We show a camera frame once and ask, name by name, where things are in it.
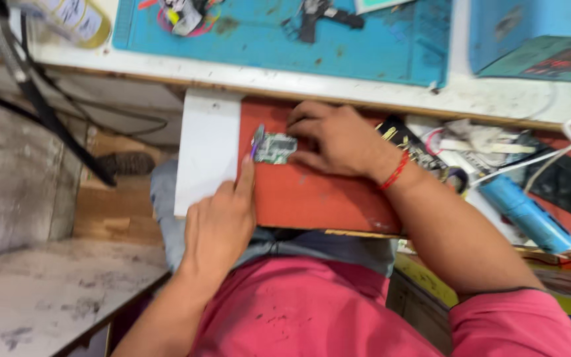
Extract person's left hand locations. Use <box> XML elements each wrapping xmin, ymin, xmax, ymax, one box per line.
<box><xmin>180</xmin><ymin>154</ymin><xmax>258</xmax><ymax>276</ymax></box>

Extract person's right hand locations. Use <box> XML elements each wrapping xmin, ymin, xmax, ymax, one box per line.
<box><xmin>286</xmin><ymin>100</ymin><xmax>409</xmax><ymax>187</ymax></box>

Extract green circuit board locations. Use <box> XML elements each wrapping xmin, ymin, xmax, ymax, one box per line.
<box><xmin>253</xmin><ymin>125</ymin><xmax>298</xmax><ymax>165</ymax></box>

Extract red wooden drawer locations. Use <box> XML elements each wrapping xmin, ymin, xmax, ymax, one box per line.
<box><xmin>238</xmin><ymin>97</ymin><xmax>571</xmax><ymax>239</ymax></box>

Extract black packet with yellow print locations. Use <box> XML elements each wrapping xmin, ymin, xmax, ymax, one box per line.
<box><xmin>375</xmin><ymin>115</ymin><xmax>447</xmax><ymax>172</ymax></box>

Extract white panel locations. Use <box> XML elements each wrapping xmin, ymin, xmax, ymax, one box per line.
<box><xmin>174</xmin><ymin>89</ymin><xmax>243</xmax><ymax>218</ymax></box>

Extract purple pry tool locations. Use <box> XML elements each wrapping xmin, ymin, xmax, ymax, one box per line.
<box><xmin>250</xmin><ymin>125</ymin><xmax>265</xmax><ymax>159</ymax></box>

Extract dark brush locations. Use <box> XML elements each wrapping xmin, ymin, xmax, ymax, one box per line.
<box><xmin>95</xmin><ymin>151</ymin><xmax>156</xmax><ymax>177</ymax></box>

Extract blue work mat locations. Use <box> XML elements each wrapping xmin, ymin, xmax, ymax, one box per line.
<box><xmin>113</xmin><ymin>0</ymin><xmax>453</xmax><ymax>89</ymax></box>

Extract pink shirt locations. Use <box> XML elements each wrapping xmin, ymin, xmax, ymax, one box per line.
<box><xmin>189</xmin><ymin>255</ymin><xmax>571</xmax><ymax>357</ymax></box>

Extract black tool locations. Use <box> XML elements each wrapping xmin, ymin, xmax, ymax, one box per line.
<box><xmin>285</xmin><ymin>0</ymin><xmax>365</xmax><ymax>44</ymax></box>

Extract heap of white scraps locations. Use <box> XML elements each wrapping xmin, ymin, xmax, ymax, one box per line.
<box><xmin>404</xmin><ymin>116</ymin><xmax>539</xmax><ymax>162</ymax></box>

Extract white card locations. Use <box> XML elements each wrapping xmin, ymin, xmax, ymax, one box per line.
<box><xmin>354</xmin><ymin>0</ymin><xmax>415</xmax><ymax>16</ymax></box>

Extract white stained bench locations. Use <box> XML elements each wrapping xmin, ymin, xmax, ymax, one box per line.
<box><xmin>0</xmin><ymin>239</ymin><xmax>171</xmax><ymax>357</ymax></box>

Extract blue cylinder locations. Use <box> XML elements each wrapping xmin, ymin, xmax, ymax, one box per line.
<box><xmin>479</xmin><ymin>175</ymin><xmax>571</xmax><ymax>254</ymax></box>

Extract blue box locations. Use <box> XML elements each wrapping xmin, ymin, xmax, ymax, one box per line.
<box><xmin>469</xmin><ymin>0</ymin><xmax>571</xmax><ymax>75</ymax></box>

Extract green board with red print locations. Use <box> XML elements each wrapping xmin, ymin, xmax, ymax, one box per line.
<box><xmin>479</xmin><ymin>36</ymin><xmax>571</xmax><ymax>83</ymax></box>

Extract black pouch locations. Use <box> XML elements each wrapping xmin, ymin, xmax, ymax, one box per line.
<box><xmin>523</xmin><ymin>148</ymin><xmax>571</xmax><ymax>223</ymax></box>

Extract yellow-labelled can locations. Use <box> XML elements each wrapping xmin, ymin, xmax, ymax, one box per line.
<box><xmin>32</xmin><ymin>0</ymin><xmax>113</xmax><ymax>50</ymax></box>

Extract red thread bracelet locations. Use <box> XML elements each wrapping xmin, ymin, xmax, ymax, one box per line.
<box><xmin>379</xmin><ymin>150</ymin><xmax>410</xmax><ymax>191</ymax></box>

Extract black cable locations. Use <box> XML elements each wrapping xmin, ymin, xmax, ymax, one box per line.
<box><xmin>33</xmin><ymin>64</ymin><xmax>170</xmax><ymax>138</ymax></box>

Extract bundle of coloured wires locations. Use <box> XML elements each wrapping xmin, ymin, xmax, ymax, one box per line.
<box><xmin>138</xmin><ymin>0</ymin><xmax>223</xmax><ymax>38</ymax></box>

